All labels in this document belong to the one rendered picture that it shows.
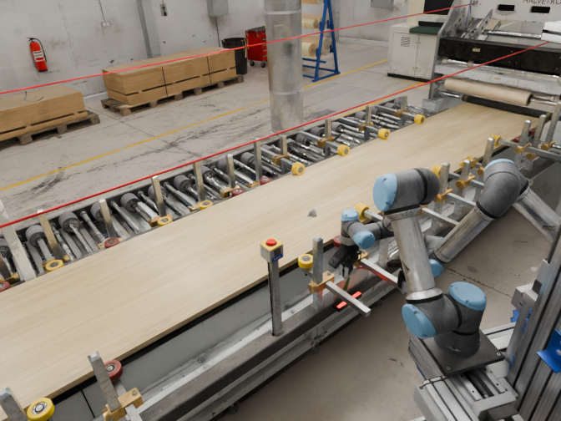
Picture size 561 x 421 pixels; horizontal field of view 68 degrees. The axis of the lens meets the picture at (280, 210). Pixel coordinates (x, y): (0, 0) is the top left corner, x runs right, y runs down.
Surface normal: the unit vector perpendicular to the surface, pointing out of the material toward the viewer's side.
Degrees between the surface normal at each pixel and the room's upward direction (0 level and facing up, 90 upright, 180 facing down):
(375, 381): 0
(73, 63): 90
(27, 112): 90
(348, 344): 0
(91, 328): 0
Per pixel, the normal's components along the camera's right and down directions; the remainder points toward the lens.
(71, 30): 0.71, 0.34
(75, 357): -0.04, -0.85
